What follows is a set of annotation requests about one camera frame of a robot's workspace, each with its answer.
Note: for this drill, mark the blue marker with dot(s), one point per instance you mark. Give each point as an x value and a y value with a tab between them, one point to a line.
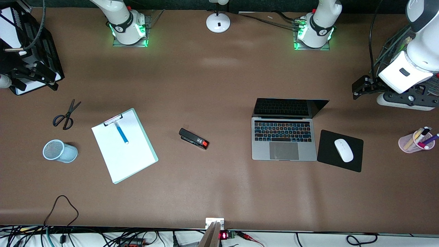
121	133

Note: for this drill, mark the silver laptop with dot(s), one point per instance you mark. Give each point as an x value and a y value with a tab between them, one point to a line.
284	140

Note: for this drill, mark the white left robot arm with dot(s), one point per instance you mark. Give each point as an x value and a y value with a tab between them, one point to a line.
319	24

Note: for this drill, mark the white marker with black cap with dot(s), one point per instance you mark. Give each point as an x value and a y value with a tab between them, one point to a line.
425	130

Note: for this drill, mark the purple marker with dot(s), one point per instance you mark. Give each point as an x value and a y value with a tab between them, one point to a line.
432	138

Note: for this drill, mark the black stacked file tray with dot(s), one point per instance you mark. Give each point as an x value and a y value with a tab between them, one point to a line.
48	51

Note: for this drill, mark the black mesh desk tray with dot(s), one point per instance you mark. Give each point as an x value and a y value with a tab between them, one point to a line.
394	44

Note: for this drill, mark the black scissors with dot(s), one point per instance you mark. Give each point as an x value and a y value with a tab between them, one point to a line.
67	118

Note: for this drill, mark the yellow pencil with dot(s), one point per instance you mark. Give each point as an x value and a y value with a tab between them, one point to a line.
413	139

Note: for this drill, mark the white computer mouse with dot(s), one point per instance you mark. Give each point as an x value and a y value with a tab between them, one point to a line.
344	150

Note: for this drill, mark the pink mesh pen cup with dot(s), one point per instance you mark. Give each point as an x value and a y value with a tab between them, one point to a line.
408	146

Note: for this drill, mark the black mouse pad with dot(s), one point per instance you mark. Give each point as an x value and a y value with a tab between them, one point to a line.
329	154

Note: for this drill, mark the blue mesh pen cup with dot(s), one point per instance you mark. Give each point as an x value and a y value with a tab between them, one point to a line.
65	152

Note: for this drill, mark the white paper sheet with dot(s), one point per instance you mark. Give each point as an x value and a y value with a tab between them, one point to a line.
127	157

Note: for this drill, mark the mint green clipboard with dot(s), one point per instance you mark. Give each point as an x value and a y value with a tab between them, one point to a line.
152	151

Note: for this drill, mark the white lamp base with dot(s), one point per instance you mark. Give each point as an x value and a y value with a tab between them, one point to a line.
218	23

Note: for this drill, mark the black plug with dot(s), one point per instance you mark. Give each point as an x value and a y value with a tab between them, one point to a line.
63	238

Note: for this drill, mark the black stapler with red end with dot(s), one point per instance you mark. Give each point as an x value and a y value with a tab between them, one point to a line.
193	138

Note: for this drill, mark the red LED display module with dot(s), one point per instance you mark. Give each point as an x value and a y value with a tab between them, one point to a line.
227	235

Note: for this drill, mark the small white box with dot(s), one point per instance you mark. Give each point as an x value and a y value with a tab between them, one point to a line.
211	221

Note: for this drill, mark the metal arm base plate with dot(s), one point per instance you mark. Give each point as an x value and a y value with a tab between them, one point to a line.
145	27
298	46

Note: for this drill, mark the clear acrylic bracket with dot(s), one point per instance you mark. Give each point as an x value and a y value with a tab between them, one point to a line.
156	17

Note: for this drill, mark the grey camera stand post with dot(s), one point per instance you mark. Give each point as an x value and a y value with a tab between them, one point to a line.
210	236

